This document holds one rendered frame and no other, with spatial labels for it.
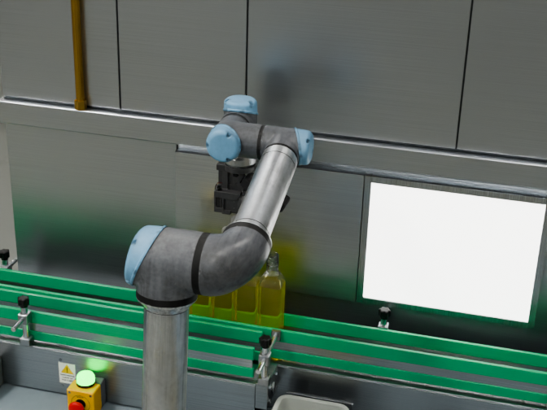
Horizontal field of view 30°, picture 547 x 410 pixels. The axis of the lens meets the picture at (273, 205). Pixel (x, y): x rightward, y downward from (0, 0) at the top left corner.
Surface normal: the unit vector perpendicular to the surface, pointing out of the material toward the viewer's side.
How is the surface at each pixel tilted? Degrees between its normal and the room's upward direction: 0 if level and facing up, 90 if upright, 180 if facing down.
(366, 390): 90
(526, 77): 90
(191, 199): 90
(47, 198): 90
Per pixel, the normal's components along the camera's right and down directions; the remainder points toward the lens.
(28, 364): -0.25, 0.40
